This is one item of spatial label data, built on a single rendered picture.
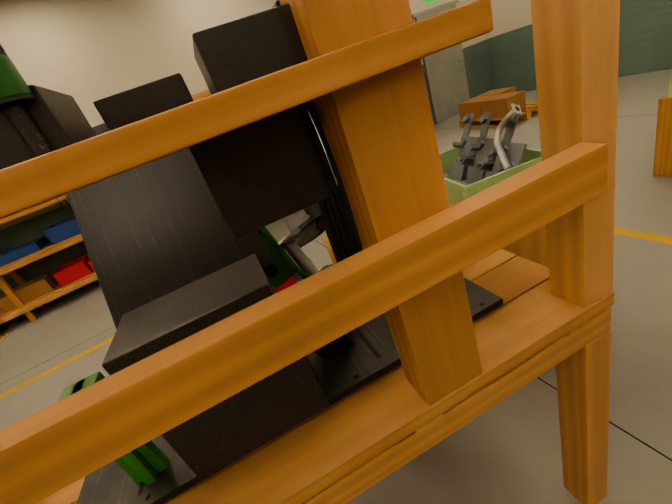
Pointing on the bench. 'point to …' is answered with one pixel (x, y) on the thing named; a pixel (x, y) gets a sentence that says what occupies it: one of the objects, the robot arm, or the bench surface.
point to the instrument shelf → (233, 108)
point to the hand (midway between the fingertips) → (292, 245)
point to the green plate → (280, 259)
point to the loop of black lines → (339, 226)
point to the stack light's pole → (27, 129)
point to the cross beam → (284, 328)
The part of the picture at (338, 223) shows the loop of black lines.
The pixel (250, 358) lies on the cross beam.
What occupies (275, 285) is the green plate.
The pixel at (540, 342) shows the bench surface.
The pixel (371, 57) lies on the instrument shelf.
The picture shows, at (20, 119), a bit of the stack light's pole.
